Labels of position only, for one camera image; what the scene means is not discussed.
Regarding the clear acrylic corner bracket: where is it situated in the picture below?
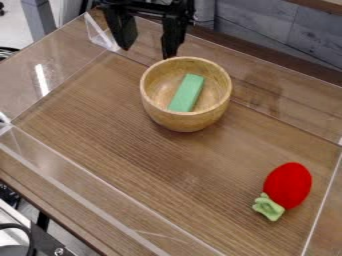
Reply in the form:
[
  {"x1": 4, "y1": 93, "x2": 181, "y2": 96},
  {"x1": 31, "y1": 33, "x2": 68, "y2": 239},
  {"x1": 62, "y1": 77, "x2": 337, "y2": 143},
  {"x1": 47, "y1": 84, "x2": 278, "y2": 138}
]
[{"x1": 85, "y1": 13, "x2": 121, "y2": 52}]

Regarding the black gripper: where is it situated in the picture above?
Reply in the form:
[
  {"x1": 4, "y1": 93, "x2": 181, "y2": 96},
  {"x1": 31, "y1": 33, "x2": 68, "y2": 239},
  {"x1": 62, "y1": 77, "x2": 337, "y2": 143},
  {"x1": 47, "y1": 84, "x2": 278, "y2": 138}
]
[{"x1": 97, "y1": 0, "x2": 195, "y2": 59}]

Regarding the black table leg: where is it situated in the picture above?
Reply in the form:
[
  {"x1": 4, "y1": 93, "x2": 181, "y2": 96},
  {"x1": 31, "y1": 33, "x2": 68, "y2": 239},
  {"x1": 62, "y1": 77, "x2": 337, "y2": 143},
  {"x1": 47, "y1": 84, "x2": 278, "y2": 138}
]
[{"x1": 36, "y1": 212, "x2": 50, "y2": 231}]

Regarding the red plush strawberry toy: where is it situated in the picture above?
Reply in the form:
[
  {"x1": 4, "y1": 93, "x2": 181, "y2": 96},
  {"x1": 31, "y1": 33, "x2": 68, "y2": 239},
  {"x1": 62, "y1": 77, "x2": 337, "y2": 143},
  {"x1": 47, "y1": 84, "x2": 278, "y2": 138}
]
[{"x1": 251, "y1": 162, "x2": 313, "y2": 222}]

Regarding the black cable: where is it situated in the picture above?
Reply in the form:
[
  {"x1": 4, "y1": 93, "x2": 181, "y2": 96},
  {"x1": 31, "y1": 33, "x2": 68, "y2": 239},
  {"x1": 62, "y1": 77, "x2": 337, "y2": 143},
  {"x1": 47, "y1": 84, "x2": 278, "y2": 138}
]
[{"x1": 0, "y1": 222, "x2": 38, "y2": 256}]

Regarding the green rectangular block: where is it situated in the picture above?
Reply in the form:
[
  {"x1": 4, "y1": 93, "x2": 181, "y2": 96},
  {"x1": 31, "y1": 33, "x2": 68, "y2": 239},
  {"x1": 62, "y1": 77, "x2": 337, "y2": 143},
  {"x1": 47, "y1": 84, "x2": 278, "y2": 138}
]
[{"x1": 167, "y1": 74, "x2": 205, "y2": 112}]

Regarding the brown wooden bowl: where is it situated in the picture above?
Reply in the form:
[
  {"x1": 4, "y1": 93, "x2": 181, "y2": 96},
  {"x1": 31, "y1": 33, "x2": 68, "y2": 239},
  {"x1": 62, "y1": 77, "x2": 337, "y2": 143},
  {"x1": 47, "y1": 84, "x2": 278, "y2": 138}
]
[{"x1": 141, "y1": 56, "x2": 233, "y2": 132}]

